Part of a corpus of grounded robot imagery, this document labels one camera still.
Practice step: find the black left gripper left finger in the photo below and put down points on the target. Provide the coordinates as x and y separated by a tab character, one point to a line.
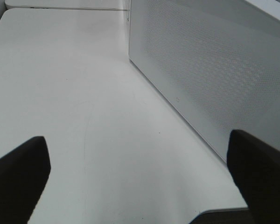
24	173

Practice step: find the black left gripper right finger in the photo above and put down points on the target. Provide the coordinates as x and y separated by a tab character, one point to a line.
255	169

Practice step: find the white microwave door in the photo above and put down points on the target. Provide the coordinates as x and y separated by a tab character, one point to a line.
216	61

